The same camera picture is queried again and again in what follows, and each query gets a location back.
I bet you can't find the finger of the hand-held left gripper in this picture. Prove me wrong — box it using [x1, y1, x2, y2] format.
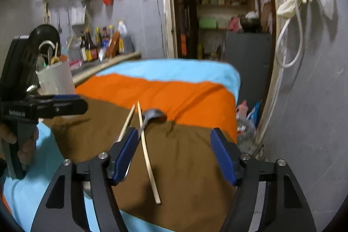
[27, 95, 81, 100]
[37, 97, 88, 119]

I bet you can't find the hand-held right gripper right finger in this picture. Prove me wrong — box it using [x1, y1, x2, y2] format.
[210, 128, 317, 232]

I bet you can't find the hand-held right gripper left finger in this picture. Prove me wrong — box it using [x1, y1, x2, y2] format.
[30, 127, 139, 232]

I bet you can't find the white plastic utensil basket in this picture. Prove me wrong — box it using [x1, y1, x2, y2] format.
[36, 58, 76, 96]

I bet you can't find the person's left hand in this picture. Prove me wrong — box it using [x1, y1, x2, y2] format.
[0, 123, 39, 166]

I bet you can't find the clear plastic bottle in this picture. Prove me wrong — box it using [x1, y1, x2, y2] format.
[236, 112, 256, 141]

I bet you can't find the black hanging wok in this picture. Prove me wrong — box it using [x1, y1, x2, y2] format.
[29, 25, 61, 58]

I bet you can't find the striped blue orange brown blanket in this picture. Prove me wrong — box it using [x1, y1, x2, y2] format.
[0, 58, 241, 232]

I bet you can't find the dark pump bottle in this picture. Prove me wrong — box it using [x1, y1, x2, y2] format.
[80, 31, 87, 62]

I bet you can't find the blue snack packet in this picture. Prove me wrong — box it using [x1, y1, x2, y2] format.
[246, 100, 263, 123]

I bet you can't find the row of sauce bottles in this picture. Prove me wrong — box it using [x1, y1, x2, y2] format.
[84, 28, 98, 61]

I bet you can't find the beige kitchen counter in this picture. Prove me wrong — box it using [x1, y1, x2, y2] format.
[71, 51, 142, 86]

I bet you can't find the blue white packet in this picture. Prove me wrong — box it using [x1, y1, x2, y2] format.
[98, 40, 109, 61]

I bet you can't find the hanging wooden board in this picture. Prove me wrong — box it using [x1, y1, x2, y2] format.
[43, 4, 52, 24]

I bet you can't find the brown food packet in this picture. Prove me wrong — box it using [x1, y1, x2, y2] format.
[106, 31, 120, 58]

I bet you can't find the clear cooking oil jug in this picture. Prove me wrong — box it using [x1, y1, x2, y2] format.
[117, 20, 134, 54]

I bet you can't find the grey cabinet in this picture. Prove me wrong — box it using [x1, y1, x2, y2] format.
[224, 31, 274, 110]

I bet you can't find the pink cloth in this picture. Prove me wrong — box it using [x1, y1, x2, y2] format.
[228, 17, 242, 31]

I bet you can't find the green box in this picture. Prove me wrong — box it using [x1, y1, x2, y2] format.
[198, 17, 218, 30]

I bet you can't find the black pot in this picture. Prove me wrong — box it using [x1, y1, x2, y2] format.
[240, 17, 260, 31]

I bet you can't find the wooden cutting board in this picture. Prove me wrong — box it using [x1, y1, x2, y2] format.
[261, 1, 272, 33]

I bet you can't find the white wall utensil holder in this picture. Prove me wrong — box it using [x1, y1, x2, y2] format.
[71, 7, 86, 25]

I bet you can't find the orange handled tool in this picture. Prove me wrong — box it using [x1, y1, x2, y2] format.
[180, 33, 188, 56]

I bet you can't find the thin wall cable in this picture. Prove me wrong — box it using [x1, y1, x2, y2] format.
[156, 0, 167, 58]

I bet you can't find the white hose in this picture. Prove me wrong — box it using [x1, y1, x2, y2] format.
[256, 2, 303, 140]

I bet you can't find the wooden door frame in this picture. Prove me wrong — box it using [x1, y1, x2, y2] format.
[159, 0, 289, 145]

